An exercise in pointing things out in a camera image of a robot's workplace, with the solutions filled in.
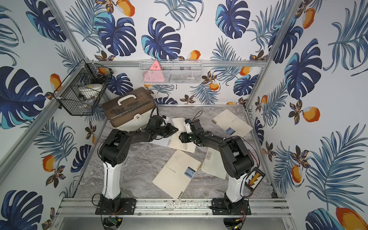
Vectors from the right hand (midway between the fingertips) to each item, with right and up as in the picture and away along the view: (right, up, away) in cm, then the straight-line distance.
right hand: (183, 136), depth 97 cm
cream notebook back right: (+37, +8, +13) cm, 40 cm away
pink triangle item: (-18, +39, -7) cm, 43 cm away
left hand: (-3, +6, 0) cm, 7 cm away
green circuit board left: (-35, -40, -25) cm, 59 cm away
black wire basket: (-61, +41, -7) cm, 74 cm away
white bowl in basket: (-51, +26, -17) cm, 60 cm away
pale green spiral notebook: (+19, -17, -7) cm, 27 cm away
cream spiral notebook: (-7, -4, +1) cm, 8 cm away
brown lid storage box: (-33, +16, -4) cm, 37 cm away
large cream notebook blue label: (-3, -22, -11) cm, 25 cm away
